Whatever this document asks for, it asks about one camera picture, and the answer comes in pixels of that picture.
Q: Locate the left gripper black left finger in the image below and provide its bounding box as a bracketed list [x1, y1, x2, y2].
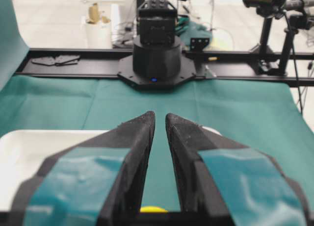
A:
[9, 111, 155, 226]

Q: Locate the green table cloth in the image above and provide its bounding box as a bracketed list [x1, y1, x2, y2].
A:
[0, 0, 314, 211]

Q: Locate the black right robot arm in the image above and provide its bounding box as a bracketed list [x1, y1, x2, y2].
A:
[117, 0, 196, 89]

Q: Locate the yellow tape roll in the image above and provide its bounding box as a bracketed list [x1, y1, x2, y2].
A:
[140, 206, 169, 213]

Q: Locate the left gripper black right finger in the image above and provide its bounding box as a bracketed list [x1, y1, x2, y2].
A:
[165, 113, 314, 226]

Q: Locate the black camera stand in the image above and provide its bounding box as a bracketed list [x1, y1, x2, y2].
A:
[242, 0, 314, 76]

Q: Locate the black aluminium frame rail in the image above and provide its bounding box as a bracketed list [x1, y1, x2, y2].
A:
[15, 49, 314, 89]

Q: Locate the white plastic case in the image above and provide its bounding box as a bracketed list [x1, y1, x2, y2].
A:
[0, 126, 222, 211]

